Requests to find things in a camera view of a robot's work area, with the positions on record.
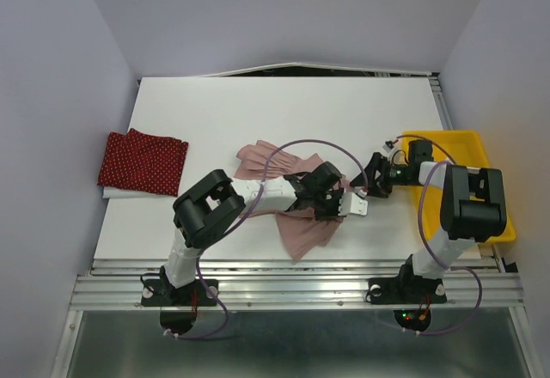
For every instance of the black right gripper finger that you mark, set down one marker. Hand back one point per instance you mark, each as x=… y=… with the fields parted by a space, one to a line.
x=372 y=173
x=377 y=190

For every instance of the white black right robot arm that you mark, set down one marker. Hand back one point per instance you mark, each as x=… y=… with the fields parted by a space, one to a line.
x=472 y=207

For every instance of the yellow plastic tray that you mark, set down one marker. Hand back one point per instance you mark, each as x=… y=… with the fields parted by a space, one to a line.
x=468 y=148

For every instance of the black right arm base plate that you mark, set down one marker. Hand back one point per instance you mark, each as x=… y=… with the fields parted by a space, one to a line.
x=392 y=291

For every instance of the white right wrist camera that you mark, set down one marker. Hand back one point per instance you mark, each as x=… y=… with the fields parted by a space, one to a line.
x=395 y=154

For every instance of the aluminium mounting rail frame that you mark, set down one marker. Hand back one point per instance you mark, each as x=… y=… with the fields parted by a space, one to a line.
x=278 y=317

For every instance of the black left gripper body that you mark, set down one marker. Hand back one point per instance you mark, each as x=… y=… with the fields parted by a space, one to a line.
x=326 y=204

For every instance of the red polka dot skirt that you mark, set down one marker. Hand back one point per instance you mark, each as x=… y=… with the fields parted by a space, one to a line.
x=140 y=162

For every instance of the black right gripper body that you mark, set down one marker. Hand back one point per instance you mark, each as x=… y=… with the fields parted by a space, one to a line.
x=397 y=175

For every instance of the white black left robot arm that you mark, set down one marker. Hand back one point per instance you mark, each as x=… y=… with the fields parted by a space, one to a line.
x=206 y=212

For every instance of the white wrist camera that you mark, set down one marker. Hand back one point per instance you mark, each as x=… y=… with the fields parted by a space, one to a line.
x=351 y=204
x=395 y=154

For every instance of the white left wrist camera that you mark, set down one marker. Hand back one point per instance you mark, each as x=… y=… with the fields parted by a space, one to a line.
x=351 y=204

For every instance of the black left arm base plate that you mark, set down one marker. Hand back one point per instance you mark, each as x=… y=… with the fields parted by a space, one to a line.
x=158 y=294

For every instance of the white skirt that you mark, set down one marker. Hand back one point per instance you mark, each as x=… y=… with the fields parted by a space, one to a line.
x=115 y=193

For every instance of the pink skirt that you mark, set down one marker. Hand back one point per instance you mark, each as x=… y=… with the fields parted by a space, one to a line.
x=298 y=230

